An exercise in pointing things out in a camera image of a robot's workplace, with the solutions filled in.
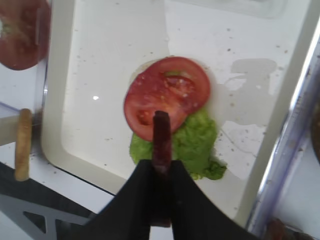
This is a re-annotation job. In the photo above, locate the lower tomato slice on tray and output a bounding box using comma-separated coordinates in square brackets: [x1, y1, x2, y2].
[123, 76, 187, 142]

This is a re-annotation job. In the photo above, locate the clear holder rail toasted bun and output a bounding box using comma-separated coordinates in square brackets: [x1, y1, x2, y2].
[0, 102, 43, 146]

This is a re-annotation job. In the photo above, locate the lettuce leaf on tray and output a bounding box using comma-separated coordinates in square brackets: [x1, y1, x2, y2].
[129, 109, 227, 180]

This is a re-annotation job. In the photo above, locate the upright tomato slices stack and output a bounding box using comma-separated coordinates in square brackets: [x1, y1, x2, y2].
[0, 0, 51, 71]

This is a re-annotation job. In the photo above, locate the clear tray rail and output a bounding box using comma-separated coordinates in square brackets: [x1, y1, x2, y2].
[246, 40, 320, 237]
[33, 0, 55, 161]

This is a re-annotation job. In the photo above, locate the white rectangular metal tray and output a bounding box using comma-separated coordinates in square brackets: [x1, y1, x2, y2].
[41, 0, 320, 223]

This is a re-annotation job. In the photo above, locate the meat patty slice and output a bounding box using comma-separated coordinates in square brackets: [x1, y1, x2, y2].
[151, 110, 172, 228]

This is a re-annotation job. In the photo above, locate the upper tomato slice on tray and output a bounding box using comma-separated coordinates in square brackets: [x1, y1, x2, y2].
[138, 56, 211, 115]

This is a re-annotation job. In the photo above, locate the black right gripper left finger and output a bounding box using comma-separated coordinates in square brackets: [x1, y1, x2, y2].
[66, 160, 155, 240]

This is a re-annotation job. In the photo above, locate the right clear tray rail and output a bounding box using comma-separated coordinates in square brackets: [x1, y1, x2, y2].
[246, 40, 320, 237]

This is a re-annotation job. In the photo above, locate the tomato slice on tray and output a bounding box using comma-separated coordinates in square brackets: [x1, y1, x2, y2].
[138, 56, 211, 115]
[123, 76, 187, 142]

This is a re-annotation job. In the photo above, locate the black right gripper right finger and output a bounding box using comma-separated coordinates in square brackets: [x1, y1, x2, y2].
[169, 160, 257, 240]

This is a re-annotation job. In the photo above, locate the left clear tray rail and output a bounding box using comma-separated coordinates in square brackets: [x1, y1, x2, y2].
[33, 0, 55, 161]

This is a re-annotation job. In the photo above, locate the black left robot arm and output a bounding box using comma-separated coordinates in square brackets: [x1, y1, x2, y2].
[0, 163, 95, 240]

